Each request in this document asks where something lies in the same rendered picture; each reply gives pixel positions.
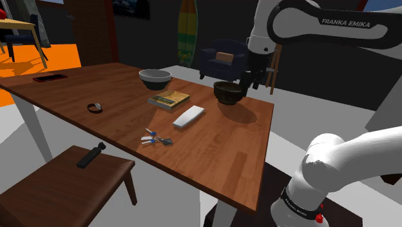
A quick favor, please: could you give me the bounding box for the yellow wooden table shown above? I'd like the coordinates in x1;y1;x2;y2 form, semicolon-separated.
0;17;48;69

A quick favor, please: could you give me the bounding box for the dark blue chair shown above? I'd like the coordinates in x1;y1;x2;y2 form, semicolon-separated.
4;14;50;63

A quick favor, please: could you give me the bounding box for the bunch of keys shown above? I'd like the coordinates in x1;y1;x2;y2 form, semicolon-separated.
140;127;174;146

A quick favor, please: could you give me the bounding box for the dark brown wooden bench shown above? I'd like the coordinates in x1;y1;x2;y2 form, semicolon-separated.
0;144;139;227

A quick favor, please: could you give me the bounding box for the black wristwatch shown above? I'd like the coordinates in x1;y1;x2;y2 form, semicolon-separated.
86;102;104;114

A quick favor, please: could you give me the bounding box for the black stick-shaped device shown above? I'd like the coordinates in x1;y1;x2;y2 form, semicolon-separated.
75;141;107;170

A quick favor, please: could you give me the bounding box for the dark brown bowl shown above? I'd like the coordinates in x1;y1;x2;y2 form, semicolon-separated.
213;81;247;106

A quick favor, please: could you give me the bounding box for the grey bowl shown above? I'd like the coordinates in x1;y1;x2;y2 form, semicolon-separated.
139;68;173;91

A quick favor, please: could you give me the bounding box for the dark blue armchair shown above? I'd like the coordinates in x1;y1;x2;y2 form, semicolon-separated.
198;39;251;83

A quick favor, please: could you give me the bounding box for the striped surfboard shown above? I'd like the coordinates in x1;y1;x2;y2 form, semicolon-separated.
177;0;199;68

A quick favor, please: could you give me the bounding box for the dark robot stand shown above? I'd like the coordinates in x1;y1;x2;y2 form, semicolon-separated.
203;161;364;227

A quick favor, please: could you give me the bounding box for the dark red phone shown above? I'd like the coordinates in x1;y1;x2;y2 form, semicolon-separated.
32;73;68;83

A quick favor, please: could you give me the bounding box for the brown wooden table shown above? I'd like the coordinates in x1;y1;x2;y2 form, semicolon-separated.
0;62;274;227

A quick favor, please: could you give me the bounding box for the brown door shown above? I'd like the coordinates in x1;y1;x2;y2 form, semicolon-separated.
64;0;119;67

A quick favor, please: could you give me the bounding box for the white flat box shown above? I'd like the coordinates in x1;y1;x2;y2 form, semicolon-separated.
171;104;206;130

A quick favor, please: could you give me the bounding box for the yellow green book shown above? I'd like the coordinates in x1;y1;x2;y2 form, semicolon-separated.
147;90;191;110

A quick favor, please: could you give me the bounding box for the brown wooden stool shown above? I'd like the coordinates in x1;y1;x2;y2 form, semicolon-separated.
265;43;282;95

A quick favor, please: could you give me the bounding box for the dark wall picture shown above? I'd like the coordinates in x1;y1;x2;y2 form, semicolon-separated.
111;0;151;21

